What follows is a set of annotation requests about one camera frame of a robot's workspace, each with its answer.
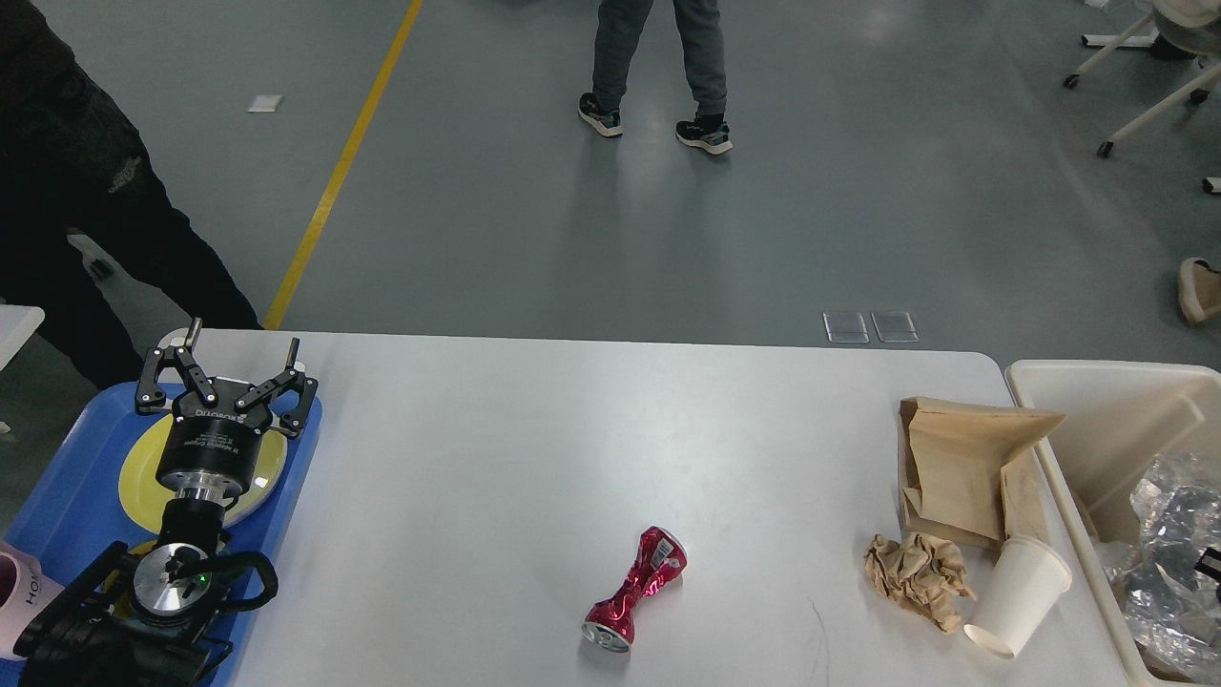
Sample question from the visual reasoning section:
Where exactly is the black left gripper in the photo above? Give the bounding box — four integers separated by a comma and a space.
136, 318, 320, 502

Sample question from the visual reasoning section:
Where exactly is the foil sheet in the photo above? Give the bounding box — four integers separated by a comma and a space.
1103, 543, 1220, 685
1129, 451, 1220, 616

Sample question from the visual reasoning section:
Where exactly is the yellow plastic plate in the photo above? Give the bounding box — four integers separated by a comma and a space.
118, 416, 288, 487

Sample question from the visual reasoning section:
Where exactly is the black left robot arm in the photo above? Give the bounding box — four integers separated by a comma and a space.
13, 318, 317, 686

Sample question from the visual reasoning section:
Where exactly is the beige plastic bin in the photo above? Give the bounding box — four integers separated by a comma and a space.
1004, 360, 1220, 686

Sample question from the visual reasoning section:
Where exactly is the brown paper bag right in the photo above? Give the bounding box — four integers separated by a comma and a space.
897, 397, 1066, 552

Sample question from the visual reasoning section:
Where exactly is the pink HOME mug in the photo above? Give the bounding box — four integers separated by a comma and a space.
1, 542, 63, 661

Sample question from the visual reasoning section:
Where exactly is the person in blue jeans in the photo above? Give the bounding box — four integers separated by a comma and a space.
1177, 257, 1220, 326

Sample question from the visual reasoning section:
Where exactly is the crumpled brown paper ball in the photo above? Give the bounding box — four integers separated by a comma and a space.
863, 531, 974, 635

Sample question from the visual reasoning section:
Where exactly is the person in black clothes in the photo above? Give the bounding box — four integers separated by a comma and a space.
1, 1, 260, 388

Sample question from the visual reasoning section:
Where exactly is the crushed red can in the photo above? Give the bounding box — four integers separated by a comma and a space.
581, 526, 687, 654

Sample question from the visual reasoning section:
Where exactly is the white chair base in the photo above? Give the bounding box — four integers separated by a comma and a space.
1060, 1, 1219, 160

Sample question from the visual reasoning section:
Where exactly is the person in grey trousers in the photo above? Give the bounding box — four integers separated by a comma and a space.
578, 0, 735, 156

